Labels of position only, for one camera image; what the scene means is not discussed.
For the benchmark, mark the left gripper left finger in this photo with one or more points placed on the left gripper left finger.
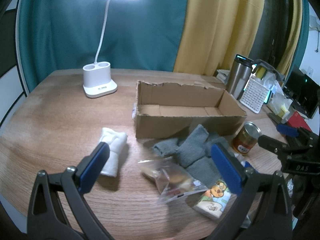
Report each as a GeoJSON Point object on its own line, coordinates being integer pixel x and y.
{"type": "Point", "coordinates": [46, 218]}

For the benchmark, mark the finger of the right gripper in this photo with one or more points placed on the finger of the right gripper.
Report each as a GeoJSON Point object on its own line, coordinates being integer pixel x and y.
{"type": "Point", "coordinates": [272, 145]}
{"type": "Point", "coordinates": [293, 131]}

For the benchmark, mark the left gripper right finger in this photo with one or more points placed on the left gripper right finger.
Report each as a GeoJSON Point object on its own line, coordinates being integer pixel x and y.
{"type": "Point", "coordinates": [273, 218]}

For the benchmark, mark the red metal can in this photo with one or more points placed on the red metal can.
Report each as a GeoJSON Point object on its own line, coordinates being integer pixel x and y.
{"type": "Point", "coordinates": [247, 137]}

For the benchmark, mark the cartoon tissue pack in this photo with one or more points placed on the cartoon tissue pack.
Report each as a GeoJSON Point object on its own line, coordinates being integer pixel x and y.
{"type": "Point", "coordinates": [214, 201]}

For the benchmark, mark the grey knitted cloth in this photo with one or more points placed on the grey knitted cloth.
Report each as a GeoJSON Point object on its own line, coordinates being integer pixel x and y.
{"type": "Point", "coordinates": [193, 153]}

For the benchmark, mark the clear plastic snack bag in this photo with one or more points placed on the clear plastic snack bag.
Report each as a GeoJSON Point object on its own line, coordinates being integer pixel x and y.
{"type": "Point", "coordinates": [172, 180]}

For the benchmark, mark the white towel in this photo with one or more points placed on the white towel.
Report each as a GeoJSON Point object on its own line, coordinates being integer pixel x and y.
{"type": "Point", "coordinates": [116, 142]}

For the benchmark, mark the red book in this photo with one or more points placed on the red book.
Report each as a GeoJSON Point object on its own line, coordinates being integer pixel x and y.
{"type": "Point", "coordinates": [297, 121]}

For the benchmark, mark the crumpled clear plastic bags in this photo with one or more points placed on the crumpled clear plastic bags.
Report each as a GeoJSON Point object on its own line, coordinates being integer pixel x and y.
{"type": "Point", "coordinates": [279, 103]}

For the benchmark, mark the black tablet device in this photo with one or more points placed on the black tablet device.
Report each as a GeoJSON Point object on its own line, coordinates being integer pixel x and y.
{"type": "Point", "coordinates": [303, 91]}

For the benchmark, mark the white perforated plastic basket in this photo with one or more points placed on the white perforated plastic basket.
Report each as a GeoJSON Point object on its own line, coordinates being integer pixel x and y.
{"type": "Point", "coordinates": [254, 95]}

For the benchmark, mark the yellow sponge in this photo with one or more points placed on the yellow sponge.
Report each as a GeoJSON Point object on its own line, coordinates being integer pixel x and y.
{"type": "Point", "coordinates": [260, 72]}

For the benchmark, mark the stainless steel travel mug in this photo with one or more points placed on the stainless steel travel mug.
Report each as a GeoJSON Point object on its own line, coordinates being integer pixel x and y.
{"type": "Point", "coordinates": [239, 75]}

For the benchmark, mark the open cardboard box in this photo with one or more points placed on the open cardboard box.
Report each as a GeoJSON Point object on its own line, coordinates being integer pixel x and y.
{"type": "Point", "coordinates": [165, 110]}

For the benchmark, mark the yellow curtain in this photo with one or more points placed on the yellow curtain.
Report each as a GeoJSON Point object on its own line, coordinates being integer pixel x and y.
{"type": "Point", "coordinates": [214, 32]}

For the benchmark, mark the white desk lamp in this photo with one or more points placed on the white desk lamp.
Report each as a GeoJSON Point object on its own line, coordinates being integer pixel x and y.
{"type": "Point", "coordinates": [97, 80]}

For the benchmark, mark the teal curtain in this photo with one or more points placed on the teal curtain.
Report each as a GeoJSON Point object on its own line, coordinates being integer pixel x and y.
{"type": "Point", "coordinates": [69, 34]}

